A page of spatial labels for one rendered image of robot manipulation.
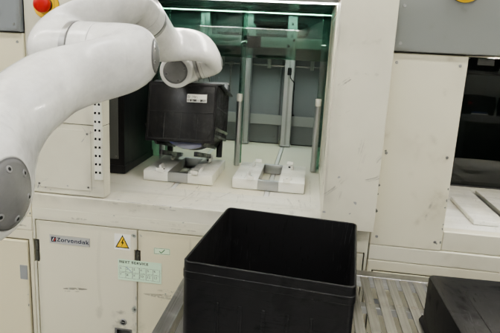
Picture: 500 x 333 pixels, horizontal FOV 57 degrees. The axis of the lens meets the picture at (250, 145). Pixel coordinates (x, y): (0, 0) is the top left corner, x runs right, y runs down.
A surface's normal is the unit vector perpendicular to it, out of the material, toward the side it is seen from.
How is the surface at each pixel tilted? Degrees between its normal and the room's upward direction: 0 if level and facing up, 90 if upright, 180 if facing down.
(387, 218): 90
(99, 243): 90
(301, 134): 90
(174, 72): 91
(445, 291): 0
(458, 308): 0
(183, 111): 76
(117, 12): 120
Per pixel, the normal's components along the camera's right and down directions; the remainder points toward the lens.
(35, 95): 0.80, -0.55
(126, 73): 0.64, 0.41
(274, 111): -0.14, 0.20
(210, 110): -0.11, -0.05
